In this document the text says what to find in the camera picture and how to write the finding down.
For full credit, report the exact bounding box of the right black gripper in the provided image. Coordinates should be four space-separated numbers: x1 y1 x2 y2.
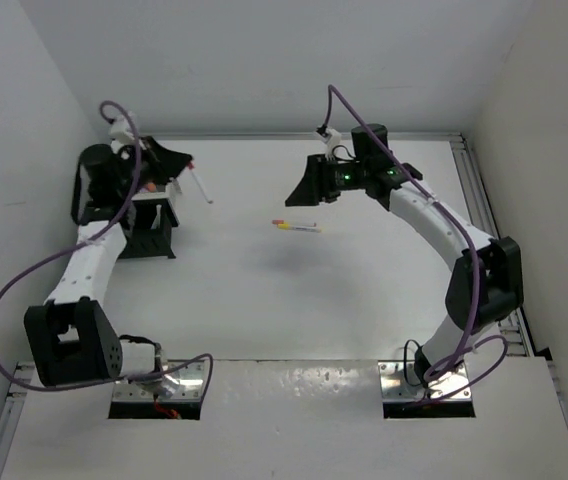
286 154 368 206

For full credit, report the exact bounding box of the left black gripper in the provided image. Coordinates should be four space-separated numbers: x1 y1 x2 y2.
115 136 192 198

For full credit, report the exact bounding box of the red capped white marker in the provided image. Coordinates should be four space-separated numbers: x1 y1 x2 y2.
188 162 214 204

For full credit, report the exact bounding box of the pink yellow marker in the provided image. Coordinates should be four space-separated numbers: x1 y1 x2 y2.
271 219 317 228

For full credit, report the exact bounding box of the yellow capped white marker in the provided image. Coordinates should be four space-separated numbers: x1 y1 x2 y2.
275 223 322 233

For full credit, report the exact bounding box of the white pen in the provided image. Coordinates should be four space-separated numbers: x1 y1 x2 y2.
151 204 162 230

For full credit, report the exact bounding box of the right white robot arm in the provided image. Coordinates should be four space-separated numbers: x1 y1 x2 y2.
285 124 523 386

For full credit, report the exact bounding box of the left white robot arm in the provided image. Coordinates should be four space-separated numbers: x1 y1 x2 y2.
24 137 193 388

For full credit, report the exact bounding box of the white slatted organizer bin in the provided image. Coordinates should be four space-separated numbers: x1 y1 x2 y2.
133 180 182 202

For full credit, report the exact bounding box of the black slatted organizer bin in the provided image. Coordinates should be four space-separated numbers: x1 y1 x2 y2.
119 200 179 259

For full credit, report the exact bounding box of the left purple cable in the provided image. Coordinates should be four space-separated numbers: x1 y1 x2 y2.
0 100 214 392

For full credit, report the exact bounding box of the purple cable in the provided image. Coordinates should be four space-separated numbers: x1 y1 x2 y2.
327 83 509 401
0 100 214 392

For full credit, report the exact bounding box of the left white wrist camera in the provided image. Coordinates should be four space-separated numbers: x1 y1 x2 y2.
108 114 136 145

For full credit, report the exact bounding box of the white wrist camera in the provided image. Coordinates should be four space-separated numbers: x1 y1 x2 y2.
315 126 342 159
108 114 136 145

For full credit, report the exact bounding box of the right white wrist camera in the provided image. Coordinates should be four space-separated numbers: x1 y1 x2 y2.
315 126 342 159

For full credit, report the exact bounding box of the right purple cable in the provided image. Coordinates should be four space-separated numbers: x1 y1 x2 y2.
327 83 509 401

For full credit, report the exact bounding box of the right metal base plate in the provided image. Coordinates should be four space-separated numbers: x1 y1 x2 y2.
378 361 472 403

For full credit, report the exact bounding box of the metal base plate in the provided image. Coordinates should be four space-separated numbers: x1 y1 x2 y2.
112 361 208 403
378 361 472 403

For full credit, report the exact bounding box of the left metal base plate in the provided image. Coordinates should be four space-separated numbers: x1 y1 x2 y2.
112 361 208 403

